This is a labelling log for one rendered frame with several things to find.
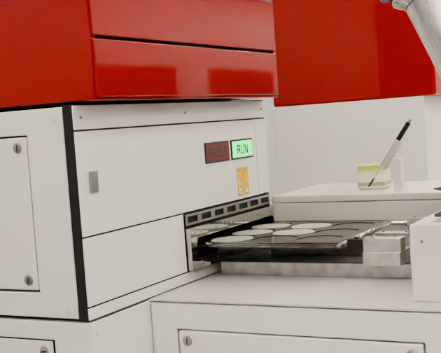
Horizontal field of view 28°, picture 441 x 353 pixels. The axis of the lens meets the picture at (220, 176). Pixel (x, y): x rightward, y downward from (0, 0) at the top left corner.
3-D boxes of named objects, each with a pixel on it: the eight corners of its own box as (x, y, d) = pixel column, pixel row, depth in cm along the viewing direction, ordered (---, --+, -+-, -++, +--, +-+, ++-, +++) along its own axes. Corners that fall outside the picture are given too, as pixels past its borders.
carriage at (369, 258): (362, 266, 182) (362, 252, 182) (411, 239, 214) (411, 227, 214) (400, 267, 178) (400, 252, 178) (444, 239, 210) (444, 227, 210)
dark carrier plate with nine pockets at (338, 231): (194, 245, 200) (194, 242, 200) (259, 225, 230) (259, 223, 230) (336, 246, 184) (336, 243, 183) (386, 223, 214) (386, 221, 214)
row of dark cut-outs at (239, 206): (183, 226, 193) (183, 215, 193) (267, 203, 232) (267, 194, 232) (186, 226, 193) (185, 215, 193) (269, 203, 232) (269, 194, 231)
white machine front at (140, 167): (79, 321, 163) (61, 105, 161) (265, 250, 235) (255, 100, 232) (92, 321, 162) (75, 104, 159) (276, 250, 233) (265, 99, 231)
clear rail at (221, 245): (186, 248, 199) (185, 242, 199) (189, 247, 200) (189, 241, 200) (341, 249, 181) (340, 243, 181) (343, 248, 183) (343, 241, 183)
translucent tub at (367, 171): (357, 190, 232) (355, 164, 232) (365, 187, 239) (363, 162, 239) (384, 189, 229) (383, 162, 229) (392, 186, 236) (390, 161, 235)
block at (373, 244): (363, 251, 182) (362, 237, 182) (368, 248, 185) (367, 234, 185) (400, 251, 179) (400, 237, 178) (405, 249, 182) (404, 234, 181)
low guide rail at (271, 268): (221, 274, 202) (220, 261, 202) (225, 272, 204) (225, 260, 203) (438, 279, 178) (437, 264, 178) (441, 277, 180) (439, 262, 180)
